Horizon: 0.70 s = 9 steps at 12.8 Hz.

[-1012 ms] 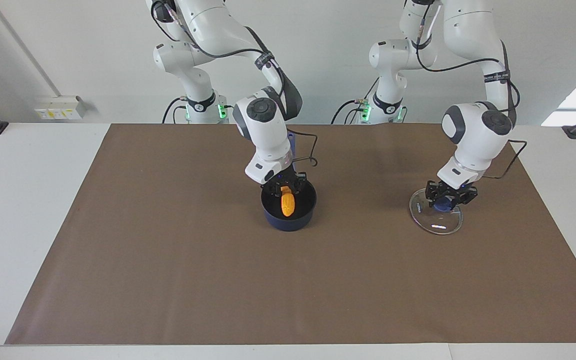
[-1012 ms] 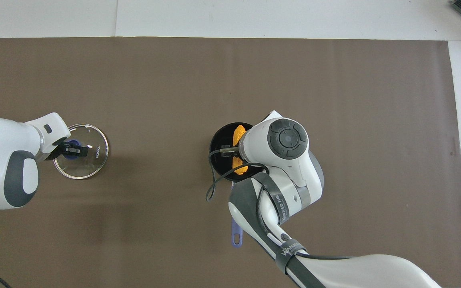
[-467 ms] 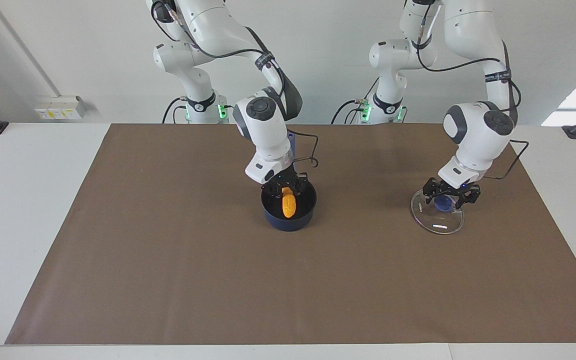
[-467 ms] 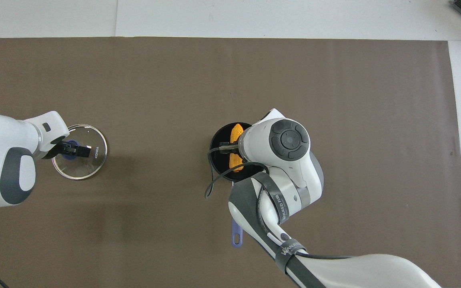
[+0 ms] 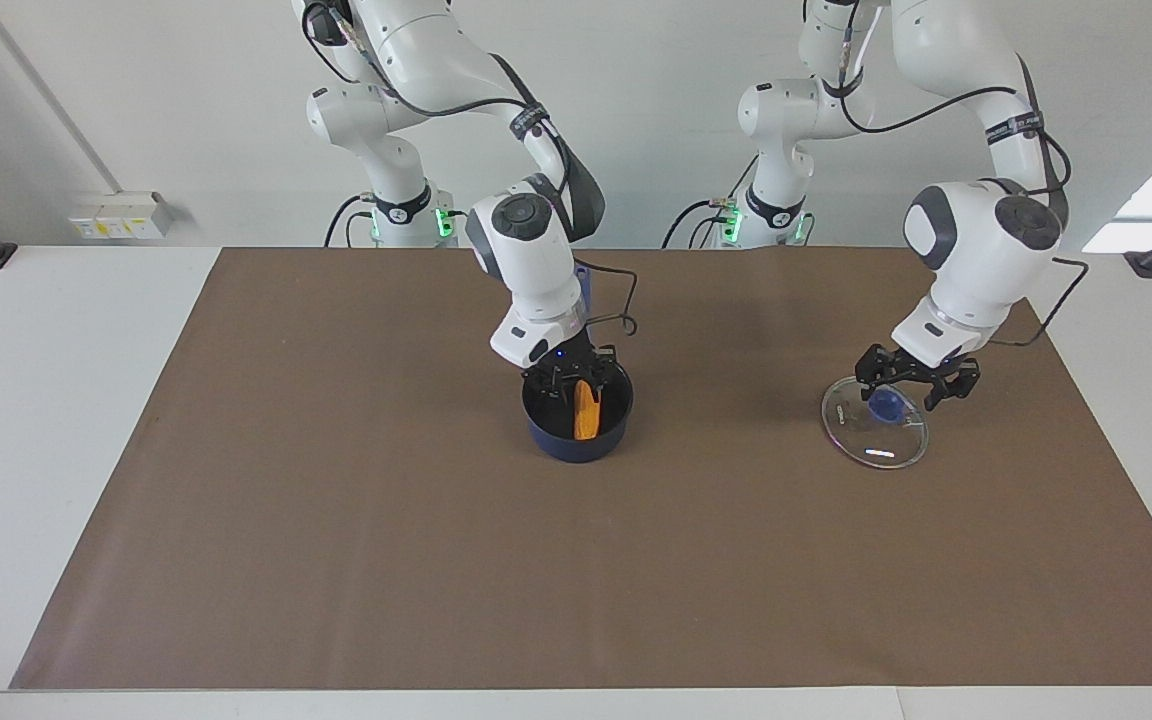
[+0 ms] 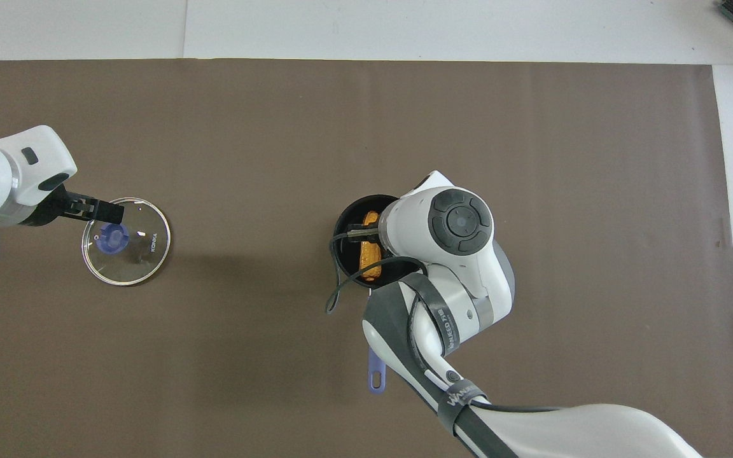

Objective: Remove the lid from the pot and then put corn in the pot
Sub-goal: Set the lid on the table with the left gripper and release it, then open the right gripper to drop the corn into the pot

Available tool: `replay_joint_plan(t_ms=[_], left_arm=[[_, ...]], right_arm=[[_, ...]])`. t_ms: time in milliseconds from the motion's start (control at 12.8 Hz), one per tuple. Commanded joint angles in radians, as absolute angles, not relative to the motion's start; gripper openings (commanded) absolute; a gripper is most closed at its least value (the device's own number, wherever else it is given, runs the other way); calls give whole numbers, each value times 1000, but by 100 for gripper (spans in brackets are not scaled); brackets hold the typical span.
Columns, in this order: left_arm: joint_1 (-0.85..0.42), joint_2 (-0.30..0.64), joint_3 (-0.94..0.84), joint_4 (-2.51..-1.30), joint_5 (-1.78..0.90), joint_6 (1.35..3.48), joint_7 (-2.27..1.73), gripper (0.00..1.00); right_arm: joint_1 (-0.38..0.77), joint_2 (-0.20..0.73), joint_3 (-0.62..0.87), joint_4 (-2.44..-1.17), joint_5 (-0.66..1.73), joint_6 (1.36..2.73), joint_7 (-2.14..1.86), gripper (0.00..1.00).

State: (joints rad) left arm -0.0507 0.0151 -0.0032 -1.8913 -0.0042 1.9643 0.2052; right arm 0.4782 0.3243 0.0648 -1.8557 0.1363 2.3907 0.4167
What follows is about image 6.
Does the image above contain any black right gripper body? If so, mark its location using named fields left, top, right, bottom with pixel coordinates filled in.
left=347, top=219, right=387, bottom=250

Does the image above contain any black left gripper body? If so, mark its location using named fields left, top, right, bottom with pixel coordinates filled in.
left=23, top=184, right=87, bottom=228

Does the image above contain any yellow toy corn cob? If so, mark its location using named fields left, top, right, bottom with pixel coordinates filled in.
left=357, top=211, right=384, bottom=282

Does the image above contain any glass lid with blue knob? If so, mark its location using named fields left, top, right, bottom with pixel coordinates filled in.
left=81, top=197, right=171, bottom=286

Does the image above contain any brown table mat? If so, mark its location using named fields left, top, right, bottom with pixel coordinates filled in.
left=0, top=59, right=733, bottom=458

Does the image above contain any blue saucepan with long handle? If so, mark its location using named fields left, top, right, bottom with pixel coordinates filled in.
left=332, top=194, right=428, bottom=395

